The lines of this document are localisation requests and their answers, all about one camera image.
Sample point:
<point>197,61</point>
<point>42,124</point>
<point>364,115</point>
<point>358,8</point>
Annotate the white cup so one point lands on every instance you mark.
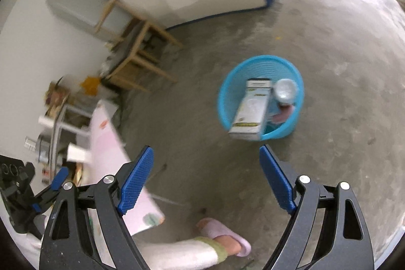
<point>78,153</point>

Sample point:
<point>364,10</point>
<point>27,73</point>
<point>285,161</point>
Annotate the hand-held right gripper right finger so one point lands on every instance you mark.
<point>276,176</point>

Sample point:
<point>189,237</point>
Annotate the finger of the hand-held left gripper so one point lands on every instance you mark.
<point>38,208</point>
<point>59,179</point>

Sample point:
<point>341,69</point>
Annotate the white cardboard box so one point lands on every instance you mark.
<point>251,111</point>

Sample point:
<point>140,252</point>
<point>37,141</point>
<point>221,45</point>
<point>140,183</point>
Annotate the blue plastic mesh basket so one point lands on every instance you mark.
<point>234,83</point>

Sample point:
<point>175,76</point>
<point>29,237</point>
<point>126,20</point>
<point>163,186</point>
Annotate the pink slipper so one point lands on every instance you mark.
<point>221,230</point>

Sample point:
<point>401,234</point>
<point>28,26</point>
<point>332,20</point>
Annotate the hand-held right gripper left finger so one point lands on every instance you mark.
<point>136,181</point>

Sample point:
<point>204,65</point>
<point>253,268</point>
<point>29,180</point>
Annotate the wooden chair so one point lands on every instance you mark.
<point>139,51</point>

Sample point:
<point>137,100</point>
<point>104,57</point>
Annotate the person's leg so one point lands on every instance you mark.
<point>183,254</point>

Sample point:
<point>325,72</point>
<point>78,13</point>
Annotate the open cardboard box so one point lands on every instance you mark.
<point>57,96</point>

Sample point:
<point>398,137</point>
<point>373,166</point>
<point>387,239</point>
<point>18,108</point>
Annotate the metal shelf rack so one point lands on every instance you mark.
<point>63,130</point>

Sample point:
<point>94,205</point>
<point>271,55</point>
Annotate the yellow bag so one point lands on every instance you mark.
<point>90,84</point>

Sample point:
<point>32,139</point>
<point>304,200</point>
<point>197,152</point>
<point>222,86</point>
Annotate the pink wrapper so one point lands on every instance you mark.
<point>282,114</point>

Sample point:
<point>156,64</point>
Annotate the silver metal can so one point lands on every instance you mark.
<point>284,91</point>

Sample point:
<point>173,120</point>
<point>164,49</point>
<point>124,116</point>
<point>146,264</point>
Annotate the pink covered table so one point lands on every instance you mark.
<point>107,143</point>

